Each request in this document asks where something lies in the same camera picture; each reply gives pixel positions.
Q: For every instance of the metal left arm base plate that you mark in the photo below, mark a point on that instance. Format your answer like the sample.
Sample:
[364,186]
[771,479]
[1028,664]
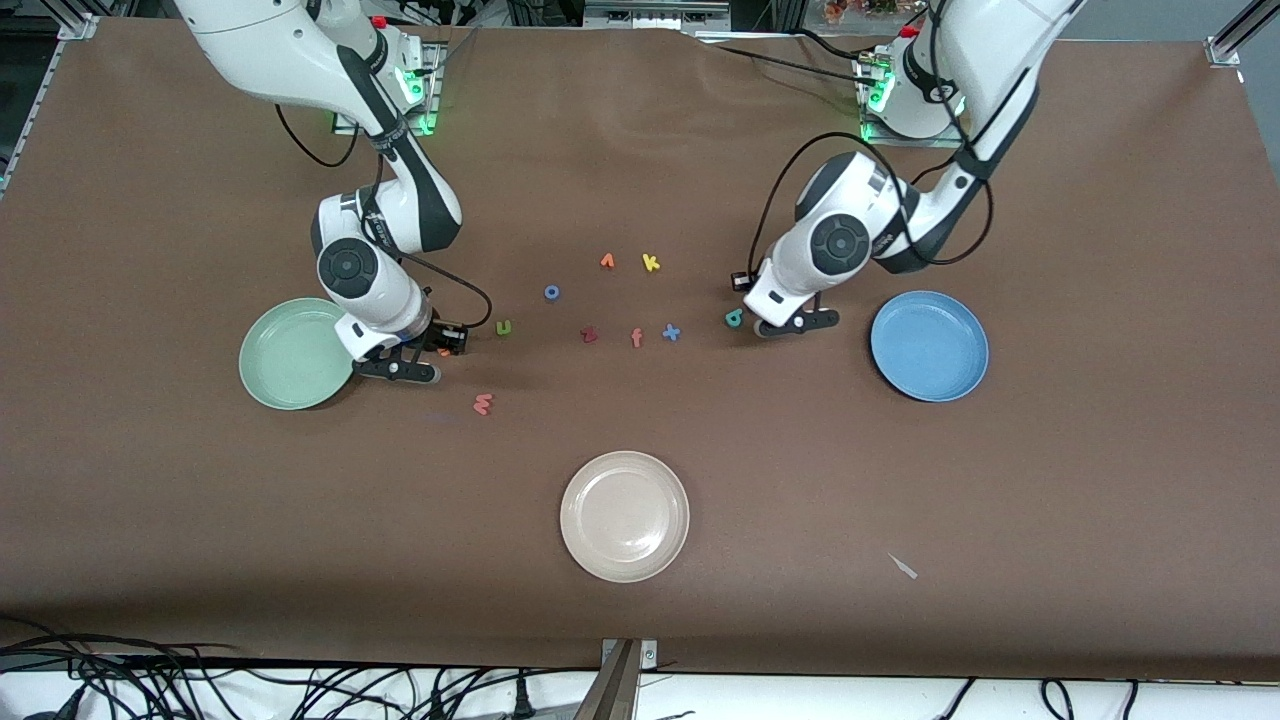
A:
[950,142]

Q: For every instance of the grey metal box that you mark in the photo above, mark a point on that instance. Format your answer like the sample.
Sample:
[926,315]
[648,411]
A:
[650,15]

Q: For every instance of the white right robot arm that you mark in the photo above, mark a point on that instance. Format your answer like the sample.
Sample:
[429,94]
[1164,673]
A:
[350,270]

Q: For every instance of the silver table edge bracket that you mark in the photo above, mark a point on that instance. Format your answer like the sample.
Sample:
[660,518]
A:
[649,652]

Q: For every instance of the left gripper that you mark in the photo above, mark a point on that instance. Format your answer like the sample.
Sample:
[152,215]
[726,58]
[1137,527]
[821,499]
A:
[742,282]

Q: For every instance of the teal foam letter a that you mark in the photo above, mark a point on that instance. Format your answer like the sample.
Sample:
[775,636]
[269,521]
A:
[729,318]

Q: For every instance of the green plate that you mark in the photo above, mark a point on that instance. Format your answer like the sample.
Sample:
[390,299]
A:
[290,353]

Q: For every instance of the blue plate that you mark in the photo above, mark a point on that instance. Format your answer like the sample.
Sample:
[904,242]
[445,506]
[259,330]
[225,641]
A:
[929,346]

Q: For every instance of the pink foam letter w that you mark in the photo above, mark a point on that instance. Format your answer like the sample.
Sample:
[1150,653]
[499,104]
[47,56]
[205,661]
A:
[483,404]

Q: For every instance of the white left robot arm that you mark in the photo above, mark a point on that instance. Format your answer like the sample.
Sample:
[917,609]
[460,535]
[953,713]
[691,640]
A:
[840,245]

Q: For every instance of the aluminium frame profile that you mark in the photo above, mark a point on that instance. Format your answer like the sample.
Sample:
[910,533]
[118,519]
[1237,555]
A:
[78,25]
[1225,48]

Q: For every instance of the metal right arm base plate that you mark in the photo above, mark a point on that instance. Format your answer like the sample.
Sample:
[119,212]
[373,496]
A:
[436,95]

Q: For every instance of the dark grey metal bar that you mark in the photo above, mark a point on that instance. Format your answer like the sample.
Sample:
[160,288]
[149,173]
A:
[612,690]

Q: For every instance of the black power plug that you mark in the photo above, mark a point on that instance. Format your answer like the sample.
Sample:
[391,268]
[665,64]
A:
[437,705]
[520,700]

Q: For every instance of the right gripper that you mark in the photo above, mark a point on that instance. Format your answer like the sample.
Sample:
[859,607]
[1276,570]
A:
[441,335]

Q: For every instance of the small white paper scrap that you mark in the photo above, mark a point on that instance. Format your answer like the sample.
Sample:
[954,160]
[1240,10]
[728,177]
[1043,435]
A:
[903,566]

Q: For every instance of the beige plate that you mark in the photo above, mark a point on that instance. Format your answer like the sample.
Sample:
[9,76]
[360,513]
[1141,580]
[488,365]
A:
[624,516]

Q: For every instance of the colourful flower item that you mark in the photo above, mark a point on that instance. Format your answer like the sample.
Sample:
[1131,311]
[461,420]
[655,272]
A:
[850,10]

